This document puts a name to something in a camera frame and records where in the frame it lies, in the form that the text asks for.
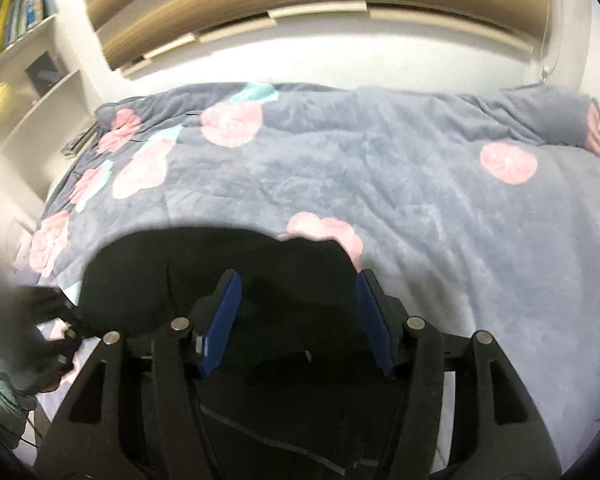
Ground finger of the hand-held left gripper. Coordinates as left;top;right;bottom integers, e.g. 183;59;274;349
47;290;84;361

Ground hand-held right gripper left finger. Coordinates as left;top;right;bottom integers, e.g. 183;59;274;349
32;269;243;480

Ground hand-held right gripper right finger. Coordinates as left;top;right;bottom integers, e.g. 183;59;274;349
355;269;563;480

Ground black hooded jacket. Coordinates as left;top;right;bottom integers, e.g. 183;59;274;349
77;227;456;480

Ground person's left forearm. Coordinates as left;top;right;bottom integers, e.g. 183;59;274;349
0;367;39;453

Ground grey floral blanket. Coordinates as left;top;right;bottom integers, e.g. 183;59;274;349
10;81;600;466

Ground white bookshelf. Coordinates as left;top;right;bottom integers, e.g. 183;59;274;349
0;12;97;236

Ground brown striped window blind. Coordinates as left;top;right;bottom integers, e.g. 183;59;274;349
75;0;551;78

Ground row of books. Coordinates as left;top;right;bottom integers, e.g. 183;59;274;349
0;0;61;68

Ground black picture frame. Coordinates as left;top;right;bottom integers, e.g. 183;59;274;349
24;50;69;99

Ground white blind cord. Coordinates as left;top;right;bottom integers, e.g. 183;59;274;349
537;0;564;82

